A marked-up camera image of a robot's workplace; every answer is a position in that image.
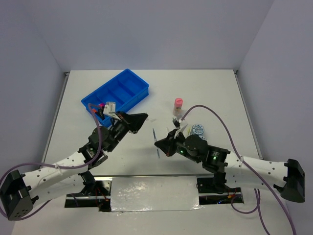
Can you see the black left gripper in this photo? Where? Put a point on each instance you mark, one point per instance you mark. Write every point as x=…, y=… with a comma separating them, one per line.
x=133, y=122

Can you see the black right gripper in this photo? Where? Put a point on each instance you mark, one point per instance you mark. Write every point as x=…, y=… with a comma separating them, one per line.
x=167, y=144

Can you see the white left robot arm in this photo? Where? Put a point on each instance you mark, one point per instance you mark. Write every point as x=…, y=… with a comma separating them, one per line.
x=21, y=192

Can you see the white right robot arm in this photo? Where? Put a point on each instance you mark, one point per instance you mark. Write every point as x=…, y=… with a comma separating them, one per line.
x=230, y=171

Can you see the yellow ballpoint pen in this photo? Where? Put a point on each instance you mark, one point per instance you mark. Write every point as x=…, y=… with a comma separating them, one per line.
x=188, y=130

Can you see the blue paint jar left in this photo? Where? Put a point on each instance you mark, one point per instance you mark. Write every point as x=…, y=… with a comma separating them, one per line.
x=197, y=129

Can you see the blue compartment tray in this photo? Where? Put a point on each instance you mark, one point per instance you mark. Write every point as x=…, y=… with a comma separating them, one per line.
x=126, y=89

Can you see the pink lidded small bottle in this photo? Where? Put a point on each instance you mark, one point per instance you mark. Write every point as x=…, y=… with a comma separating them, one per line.
x=177, y=106

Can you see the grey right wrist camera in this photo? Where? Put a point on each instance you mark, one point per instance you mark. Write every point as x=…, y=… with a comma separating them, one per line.
x=180, y=125

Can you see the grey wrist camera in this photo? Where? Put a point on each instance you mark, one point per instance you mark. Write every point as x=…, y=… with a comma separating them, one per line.
x=180, y=125
x=109, y=109

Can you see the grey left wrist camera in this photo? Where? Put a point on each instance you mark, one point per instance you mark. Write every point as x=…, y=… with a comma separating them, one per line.
x=109, y=109

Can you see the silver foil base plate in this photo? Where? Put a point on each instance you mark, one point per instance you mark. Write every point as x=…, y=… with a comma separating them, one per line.
x=153, y=194

